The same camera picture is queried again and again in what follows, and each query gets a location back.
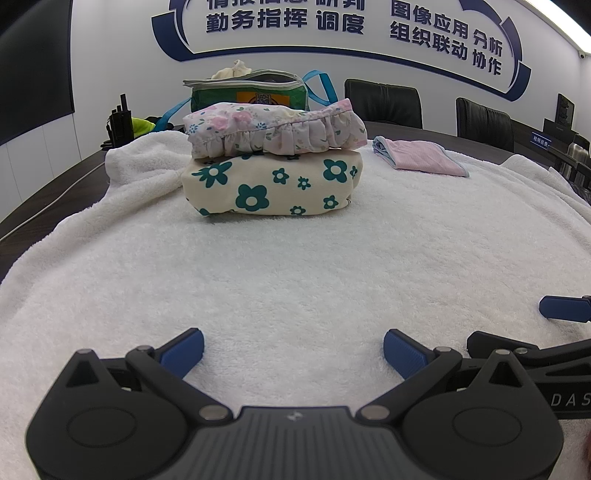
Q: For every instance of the black wall screen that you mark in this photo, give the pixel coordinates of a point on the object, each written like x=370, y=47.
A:
x=32, y=64

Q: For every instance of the blue wall lettering sign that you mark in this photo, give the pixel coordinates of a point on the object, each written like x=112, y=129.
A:
x=351, y=27

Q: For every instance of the folded pink floral ruffled cloth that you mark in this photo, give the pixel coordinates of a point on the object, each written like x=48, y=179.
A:
x=258, y=129

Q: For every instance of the folded green floral cloth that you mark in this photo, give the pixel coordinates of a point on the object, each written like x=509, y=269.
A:
x=268, y=189

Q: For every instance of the blue desk nameplate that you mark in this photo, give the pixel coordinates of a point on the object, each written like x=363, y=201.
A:
x=539, y=139

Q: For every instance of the yellow-green cloth item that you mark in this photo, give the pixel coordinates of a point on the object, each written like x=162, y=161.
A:
x=143, y=125

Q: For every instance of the black office chair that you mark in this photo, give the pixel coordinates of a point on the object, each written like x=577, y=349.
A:
x=383, y=104
x=482, y=122

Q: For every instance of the pink and blue vest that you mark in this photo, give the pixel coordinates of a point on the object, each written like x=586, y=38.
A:
x=420, y=156

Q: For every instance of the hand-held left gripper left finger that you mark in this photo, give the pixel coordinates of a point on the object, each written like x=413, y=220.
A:
x=184, y=350

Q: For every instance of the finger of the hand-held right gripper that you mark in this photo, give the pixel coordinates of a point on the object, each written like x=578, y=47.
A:
x=489, y=342
x=565, y=307

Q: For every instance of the silver thermos bottle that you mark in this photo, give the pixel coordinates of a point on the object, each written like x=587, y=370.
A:
x=577, y=161

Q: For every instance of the black walkie-talkie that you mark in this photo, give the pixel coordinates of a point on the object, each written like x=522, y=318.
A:
x=121, y=124

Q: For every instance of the cream cloth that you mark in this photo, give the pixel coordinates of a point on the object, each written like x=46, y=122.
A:
x=231, y=70

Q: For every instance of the white fluffy blanket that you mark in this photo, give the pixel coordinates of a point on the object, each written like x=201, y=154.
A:
x=295, y=277

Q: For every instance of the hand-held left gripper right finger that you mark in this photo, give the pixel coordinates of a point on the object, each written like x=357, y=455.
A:
x=404, y=351

